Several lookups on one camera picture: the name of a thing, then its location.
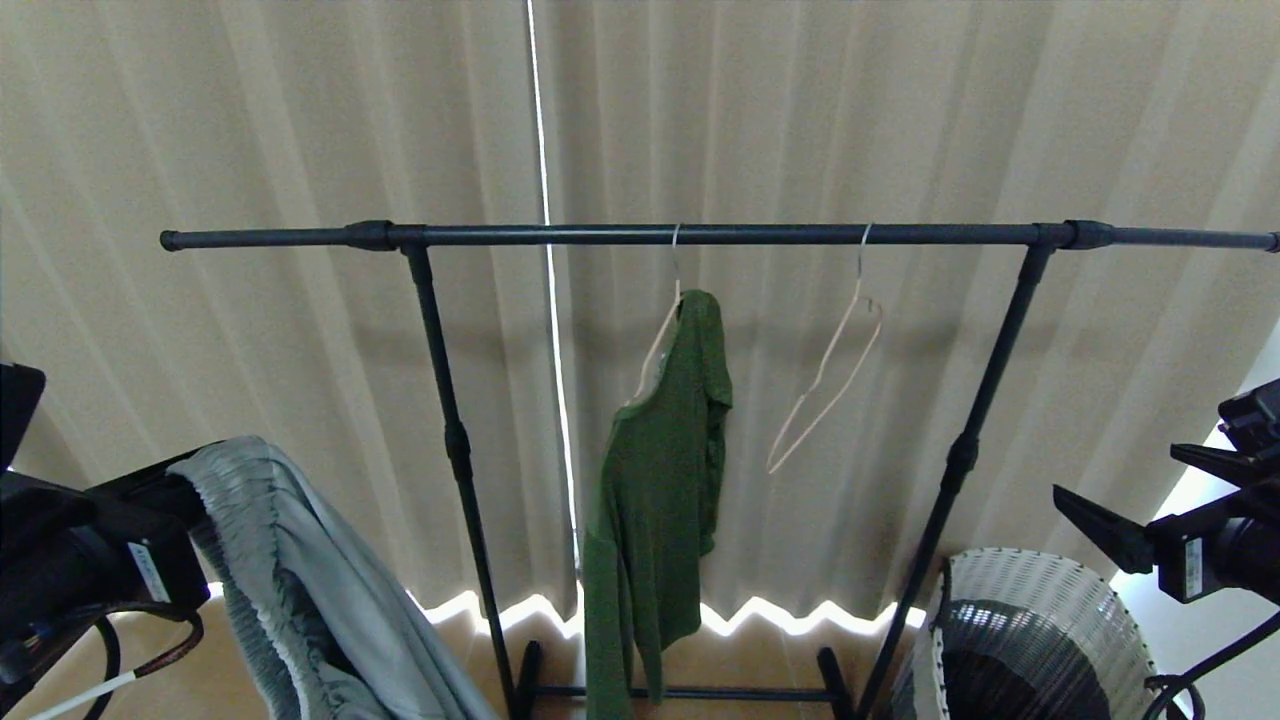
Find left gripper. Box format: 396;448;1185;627
0;475;213;653

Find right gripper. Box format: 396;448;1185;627
1053;443;1280;606

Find pale grey shorts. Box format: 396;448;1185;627
168;435;501;720

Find pink clothes hanger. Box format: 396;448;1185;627
767;225;885;476
625;225;686;406

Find green printed shirt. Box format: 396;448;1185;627
583;290;734;720

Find white laundry basket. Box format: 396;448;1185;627
890;547;1211;720

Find black clothes rack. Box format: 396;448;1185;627
160;220;1280;720

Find beige curtain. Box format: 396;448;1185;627
0;0;1280;641

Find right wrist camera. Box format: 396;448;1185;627
1215;378;1280;461

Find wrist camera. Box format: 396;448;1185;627
0;363;47;476
1215;378;1280;461

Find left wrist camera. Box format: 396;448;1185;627
0;363;47;476

